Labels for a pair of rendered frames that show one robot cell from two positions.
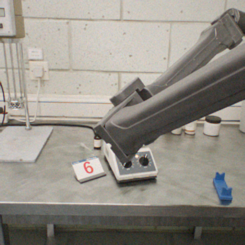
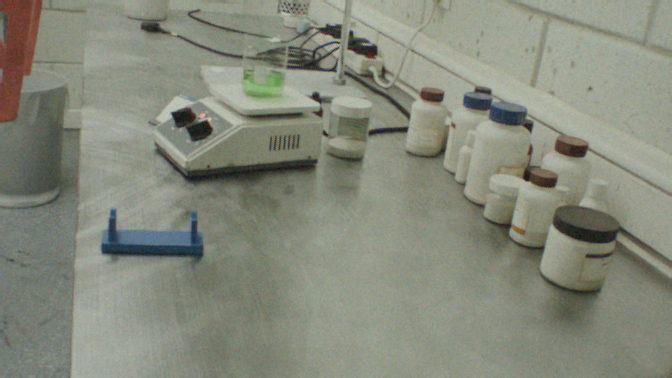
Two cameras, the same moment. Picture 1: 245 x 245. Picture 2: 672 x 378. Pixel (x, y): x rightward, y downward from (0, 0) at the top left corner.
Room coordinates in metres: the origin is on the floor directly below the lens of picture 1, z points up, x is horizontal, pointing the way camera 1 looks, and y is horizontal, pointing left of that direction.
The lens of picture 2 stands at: (0.68, -0.98, 1.09)
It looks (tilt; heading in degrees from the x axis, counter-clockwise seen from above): 21 degrees down; 72
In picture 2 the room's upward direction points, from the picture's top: 7 degrees clockwise
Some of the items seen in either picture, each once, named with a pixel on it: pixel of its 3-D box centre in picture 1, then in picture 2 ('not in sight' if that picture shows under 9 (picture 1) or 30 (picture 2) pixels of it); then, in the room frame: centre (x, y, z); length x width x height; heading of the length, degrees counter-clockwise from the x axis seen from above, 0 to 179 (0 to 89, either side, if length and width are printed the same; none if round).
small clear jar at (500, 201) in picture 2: (176, 127); (504, 199); (1.16, -0.24, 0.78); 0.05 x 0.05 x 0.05
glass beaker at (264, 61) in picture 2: not in sight; (263, 67); (0.88, -0.02, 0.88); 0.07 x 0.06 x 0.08; 112
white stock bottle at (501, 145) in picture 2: not in sight; (499, 153); (1.17, -0.18, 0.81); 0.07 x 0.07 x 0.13
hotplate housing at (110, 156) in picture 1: (128, 153); (245, 129); (0.86, -0.03, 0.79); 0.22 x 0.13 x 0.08; 16
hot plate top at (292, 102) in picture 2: not in sight; (264, 98); (0.89, -0.02, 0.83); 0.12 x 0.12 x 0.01; 16
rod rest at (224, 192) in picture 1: (222, 184); (153, 230); (0.72, -0.30, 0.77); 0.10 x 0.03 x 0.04; 175
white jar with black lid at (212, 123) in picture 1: (212, 125); (579, 247); (1.16, -0.39, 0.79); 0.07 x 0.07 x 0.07
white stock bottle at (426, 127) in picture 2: not in sight; (427, 121); (1.15, 0.01, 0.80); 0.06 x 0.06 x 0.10
